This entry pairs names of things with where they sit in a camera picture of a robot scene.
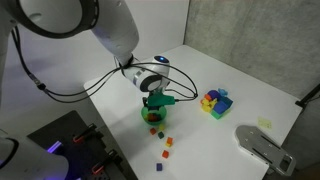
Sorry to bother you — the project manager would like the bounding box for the grey metal plate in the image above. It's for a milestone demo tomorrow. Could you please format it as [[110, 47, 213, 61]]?
[[235, 124, 297, 177]]

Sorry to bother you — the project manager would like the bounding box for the yellow toy piece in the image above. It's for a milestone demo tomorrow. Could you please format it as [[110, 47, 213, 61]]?
[[200, 98, 218, 113]]

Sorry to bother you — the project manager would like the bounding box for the black red clamp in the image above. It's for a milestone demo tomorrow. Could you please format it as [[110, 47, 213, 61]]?
[[91, 149, 124, 176], [72, 123, 104, 145]]

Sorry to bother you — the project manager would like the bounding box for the large green toy block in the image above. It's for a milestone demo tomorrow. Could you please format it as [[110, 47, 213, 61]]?
[[210, 107, 232, 121]]

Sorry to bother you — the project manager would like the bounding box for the yellow sticky note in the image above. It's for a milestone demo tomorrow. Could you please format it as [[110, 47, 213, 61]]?
[[258, 117, 272, 130]]

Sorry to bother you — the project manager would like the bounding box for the green plastic bowl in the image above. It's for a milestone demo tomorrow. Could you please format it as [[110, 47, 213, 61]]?
[[140, 104, 168, 127]]

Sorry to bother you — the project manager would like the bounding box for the large blue toy cube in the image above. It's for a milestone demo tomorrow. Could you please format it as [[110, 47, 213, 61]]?
[[213, 100, 229, 115]]

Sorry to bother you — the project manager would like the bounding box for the purple toy ball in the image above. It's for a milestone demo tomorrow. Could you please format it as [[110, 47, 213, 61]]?
[[207, 89, 221, 100]]

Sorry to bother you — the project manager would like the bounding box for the teal toy cube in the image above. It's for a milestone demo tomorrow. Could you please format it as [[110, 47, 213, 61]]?
[[219, 95, 234, 109]]

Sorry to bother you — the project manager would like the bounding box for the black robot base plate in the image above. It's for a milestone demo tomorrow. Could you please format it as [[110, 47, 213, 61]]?
[[26, 109, 138, 180]]

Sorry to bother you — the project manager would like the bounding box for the black camera stand pole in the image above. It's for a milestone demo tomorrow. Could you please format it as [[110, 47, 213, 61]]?
[[294, 83, 320, 109]]

